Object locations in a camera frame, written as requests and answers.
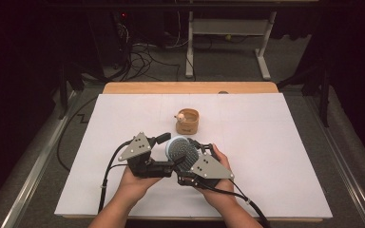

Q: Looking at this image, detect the person's right hand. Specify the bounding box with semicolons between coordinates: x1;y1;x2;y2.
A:
199;143;239;207

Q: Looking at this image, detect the long black floor cable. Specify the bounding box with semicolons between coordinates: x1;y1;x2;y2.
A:
56;95;100;172

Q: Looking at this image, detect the aluminium floor rail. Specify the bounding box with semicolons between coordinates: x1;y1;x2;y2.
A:
0;89;79;228
303;94;365;228

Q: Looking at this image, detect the dark metal stand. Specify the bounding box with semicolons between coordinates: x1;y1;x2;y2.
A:
55;61;88;121
277;61;333;128

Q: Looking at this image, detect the person's left hand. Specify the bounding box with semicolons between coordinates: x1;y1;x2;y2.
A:
115;166;163;207

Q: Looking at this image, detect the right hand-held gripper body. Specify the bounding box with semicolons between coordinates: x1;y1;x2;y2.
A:
176;153;236;191

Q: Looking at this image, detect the wooden cup with small figure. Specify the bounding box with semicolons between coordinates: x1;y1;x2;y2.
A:
174;107;201;136

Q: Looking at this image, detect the white table cover sheet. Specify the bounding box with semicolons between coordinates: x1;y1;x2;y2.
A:
53;92;334;219

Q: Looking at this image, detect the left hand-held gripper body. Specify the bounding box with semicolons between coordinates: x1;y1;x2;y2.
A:
117;131;176;180

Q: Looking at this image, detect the black computer tower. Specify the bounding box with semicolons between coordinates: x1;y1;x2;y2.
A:
86;9;132;81

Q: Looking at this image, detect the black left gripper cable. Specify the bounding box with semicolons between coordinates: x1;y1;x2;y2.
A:
97;139;135;214

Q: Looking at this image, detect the white metal desk frame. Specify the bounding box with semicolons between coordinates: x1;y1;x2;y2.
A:
184;10;279;81

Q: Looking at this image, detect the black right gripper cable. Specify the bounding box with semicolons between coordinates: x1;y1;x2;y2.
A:
199;178;272;228

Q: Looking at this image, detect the bundle of floor cables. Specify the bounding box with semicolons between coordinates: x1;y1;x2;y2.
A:
107;18;191;83

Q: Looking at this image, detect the light blue hairbrush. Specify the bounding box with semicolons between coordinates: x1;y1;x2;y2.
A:
164;135;201;173

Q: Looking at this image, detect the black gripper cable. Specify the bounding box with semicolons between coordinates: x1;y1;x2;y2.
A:
199;178;272;228
97;139;135;214

